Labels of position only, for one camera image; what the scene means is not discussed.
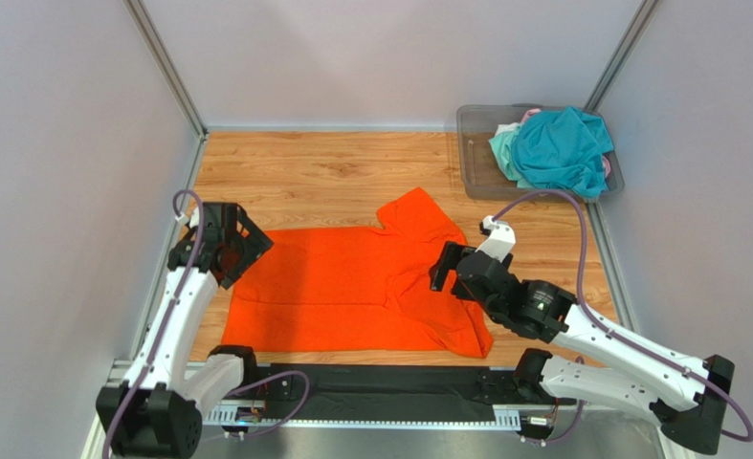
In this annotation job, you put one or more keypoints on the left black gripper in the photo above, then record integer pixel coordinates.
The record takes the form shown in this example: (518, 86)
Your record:
(235, 268)

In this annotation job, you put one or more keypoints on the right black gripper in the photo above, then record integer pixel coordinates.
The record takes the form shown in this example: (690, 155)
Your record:
(455, 274)

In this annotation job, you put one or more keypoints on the orange t shirt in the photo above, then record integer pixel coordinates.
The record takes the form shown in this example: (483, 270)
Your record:
(357, 288)

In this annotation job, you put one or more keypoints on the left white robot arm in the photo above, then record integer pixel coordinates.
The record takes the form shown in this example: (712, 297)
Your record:
(172, 344)

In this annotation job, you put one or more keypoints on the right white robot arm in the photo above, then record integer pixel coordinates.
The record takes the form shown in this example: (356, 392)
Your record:
(682, 395)

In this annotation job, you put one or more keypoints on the clear plastic bin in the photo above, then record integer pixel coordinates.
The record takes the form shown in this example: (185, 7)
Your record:
(476, 125)

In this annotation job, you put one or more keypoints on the mint green t shirt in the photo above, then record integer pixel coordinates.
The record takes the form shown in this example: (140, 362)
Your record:
(501, 145)

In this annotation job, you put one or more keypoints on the teal t shirt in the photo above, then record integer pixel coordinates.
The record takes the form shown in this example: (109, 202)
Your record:
(564, 149)

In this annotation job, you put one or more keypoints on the pink garment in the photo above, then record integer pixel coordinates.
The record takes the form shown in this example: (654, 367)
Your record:
(529, 114)

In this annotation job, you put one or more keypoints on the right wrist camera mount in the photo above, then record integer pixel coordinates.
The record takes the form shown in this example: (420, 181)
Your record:
(500, 238)

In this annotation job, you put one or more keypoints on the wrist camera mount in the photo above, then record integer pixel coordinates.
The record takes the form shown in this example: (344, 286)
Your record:
(500, 238)
(189, 221)

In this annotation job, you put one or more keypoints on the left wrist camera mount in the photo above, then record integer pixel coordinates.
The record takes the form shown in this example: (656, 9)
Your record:
(189, 221)

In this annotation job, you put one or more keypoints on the aluminium frame rail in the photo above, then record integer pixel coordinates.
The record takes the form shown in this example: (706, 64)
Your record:
(240, 418)

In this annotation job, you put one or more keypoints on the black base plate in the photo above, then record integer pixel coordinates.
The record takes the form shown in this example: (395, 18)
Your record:
(391, 393)

